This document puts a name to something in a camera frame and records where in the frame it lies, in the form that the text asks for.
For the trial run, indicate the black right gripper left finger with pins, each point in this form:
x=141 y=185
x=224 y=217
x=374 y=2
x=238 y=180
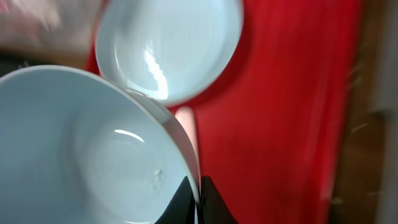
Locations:
x=181 y=209

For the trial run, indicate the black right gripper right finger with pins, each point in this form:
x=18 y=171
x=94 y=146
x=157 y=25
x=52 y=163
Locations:
x=213 y=209

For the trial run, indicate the light blue bowl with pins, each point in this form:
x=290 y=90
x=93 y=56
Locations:
x=76 y=148

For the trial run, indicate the grey dishwasher rack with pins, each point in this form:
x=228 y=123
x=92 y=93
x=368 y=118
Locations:
x=385 y=101

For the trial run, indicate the red plastic tray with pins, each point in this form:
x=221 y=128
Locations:
x=269 y=129

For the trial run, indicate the light blue plate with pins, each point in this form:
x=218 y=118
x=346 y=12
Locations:
x=170 y=50

